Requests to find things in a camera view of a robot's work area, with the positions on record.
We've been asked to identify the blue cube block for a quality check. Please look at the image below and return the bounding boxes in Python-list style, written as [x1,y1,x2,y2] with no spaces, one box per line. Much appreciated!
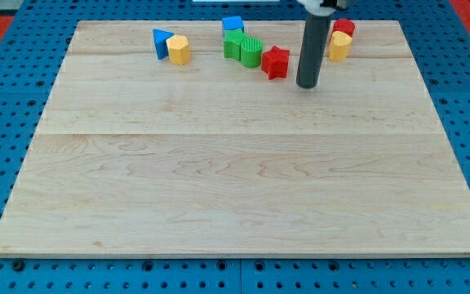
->
[221,16,245,34]

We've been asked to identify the red star block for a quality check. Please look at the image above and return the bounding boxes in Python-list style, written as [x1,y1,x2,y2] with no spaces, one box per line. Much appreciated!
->
[261,46,290,79]

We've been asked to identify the blue triangle block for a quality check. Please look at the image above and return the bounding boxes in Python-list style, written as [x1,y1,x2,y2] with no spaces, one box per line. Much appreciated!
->
[153,29,174,60]

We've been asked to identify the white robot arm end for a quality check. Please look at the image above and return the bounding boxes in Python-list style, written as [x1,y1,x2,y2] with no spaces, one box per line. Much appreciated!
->
[297,0,354,17]

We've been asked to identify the light wooden board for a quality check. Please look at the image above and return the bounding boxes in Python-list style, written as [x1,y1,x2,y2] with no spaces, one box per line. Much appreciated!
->
[0,20,470,259]

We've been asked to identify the red cylinder block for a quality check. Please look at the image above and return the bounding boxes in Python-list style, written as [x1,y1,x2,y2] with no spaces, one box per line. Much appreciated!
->
[332,18,356,37]

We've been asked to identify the green cylinder block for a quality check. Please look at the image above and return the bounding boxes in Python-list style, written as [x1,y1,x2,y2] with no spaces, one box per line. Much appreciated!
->
[240,38,263,68]

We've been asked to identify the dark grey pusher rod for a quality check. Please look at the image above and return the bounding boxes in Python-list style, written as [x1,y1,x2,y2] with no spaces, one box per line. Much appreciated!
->
[296,13,332,89]

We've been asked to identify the yellow hexagon block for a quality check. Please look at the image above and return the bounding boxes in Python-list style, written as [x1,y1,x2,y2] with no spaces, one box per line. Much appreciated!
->
[166,34,191,65]

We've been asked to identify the green star block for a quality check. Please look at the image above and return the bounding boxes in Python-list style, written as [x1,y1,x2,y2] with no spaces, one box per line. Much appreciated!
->
[223,29,249,60]

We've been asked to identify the yellow heart block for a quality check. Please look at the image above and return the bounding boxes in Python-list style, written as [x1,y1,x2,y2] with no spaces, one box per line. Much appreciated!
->
[329,31,353,62]

